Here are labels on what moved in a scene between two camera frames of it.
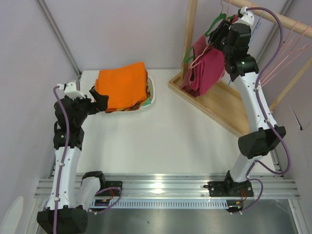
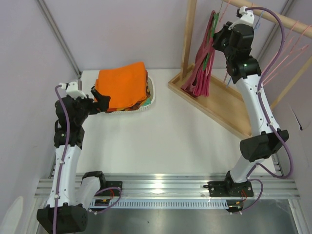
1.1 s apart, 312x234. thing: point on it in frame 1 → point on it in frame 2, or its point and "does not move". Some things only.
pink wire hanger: [192, 67] → [209, 62]
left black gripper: [92, 103] does not move
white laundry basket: [146, 105] does not move
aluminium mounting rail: [136, 185] does not move
